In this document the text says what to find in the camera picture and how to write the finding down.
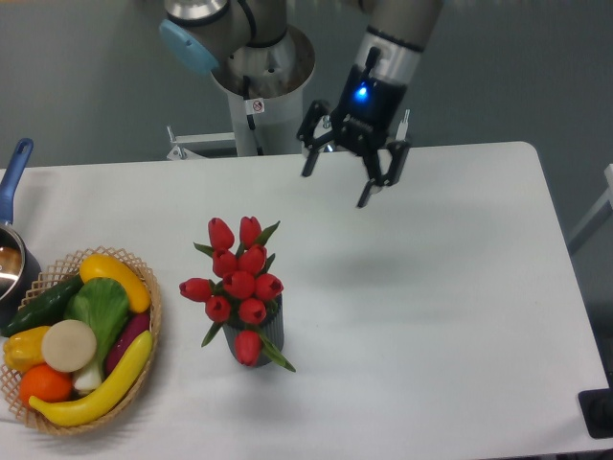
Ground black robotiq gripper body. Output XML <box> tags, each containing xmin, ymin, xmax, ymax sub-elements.
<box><xmin>330</xmin><ymin>64</ymin><xmax>407</xmax><ymax>156</ymax></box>

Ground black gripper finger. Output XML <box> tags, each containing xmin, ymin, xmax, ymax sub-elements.
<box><xmin>296</xmin><ymin>100</ymin><xmax>334</xmax><ymax>177</ymax></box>
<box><xmin>356</xmin><ymin>140</ymin><xmax>411</xmax><ymax>208</ymax></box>

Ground red tulip bouquet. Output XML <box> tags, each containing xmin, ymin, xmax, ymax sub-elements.
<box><xmin>179</xmin><ymin>217</ymin><xmax>284</xmax><ymax>347</ymax></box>

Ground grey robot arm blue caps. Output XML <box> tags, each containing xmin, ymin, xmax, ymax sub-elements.
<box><xmin>159</xmin><ymin>1</ymin><xmax>443</xmax><ymax>206</ymax></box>

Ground dark grey ribbed vase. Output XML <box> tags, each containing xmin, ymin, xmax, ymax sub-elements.
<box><xmin>222</xmin><ymin>294</ymin><xmax>294</xmax><ymax>371</ymax></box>

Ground yellow squash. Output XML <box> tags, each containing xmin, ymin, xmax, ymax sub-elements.
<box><xmin>79</xmin><ymin>253</ymin><xmax>151</xmax><ymax>313</ymax></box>

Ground purple sweet potato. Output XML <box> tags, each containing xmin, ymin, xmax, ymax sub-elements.
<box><xmin>104</xmin><ymin>312</ymin><xmax>149</xmax><ymax>376</ymax></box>

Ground green lettuce leaf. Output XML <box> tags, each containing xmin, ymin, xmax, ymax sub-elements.
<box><xmin>63</xmin><ymin>278</ymin><xmax>129</xmax><ymax>396</ymax></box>

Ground woven wicker basket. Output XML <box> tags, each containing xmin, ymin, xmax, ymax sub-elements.
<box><xmin>1</xmin><ymin>246</ymin><xmax>162</xmax><ymax>435</ymax></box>

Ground green cucumber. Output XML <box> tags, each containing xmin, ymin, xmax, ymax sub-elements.
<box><xmin>1</xmin><ymin>276</ymin><xmax>83</xmax><ymax>337</ymax></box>

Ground black box at table edge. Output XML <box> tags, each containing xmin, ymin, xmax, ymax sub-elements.
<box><xmin>578</xmin><ymin>388</ymin><xmax>612</xmax><ymax>439</ymax></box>

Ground yellow banana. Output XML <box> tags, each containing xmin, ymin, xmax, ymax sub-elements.
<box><xmin>29</xmin><ymin>331</ymin><xmax>153</xmax><ymax>427</ymax></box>

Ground beige round disc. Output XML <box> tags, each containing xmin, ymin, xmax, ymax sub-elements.
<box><xmin>41</xmin><ymin>319</ymin><xmax>97</xmax><ymax>373</ymax></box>

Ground yellow bell pepper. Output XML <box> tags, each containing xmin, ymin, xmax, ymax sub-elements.
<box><xmin>3</xmin><ymin>326</ymin><xmax>51</xmax><ymax>374</ymax></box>

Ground orange fruit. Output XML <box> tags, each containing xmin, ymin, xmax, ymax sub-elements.
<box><xmin>19</xmin><ymin>364</ymin><xmax>73</xmax><ymax>408</ymax></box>

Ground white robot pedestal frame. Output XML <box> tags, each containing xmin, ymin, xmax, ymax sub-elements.
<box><xmin>165</xmin><ymin>76</ymin><xmax>412</xmax><ymax>161</ymax></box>

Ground white frame at right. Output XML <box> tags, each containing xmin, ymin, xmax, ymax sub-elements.
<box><xmin>567</xmin><ymin>164</ymin><xmax>612</xmax><ymax>257</ymax></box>

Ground blue handled saucepan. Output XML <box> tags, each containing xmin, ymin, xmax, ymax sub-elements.
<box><xmin>1</xmin><ymin>138</ymin><xmax>40</xmax><ymax>328</ymax></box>

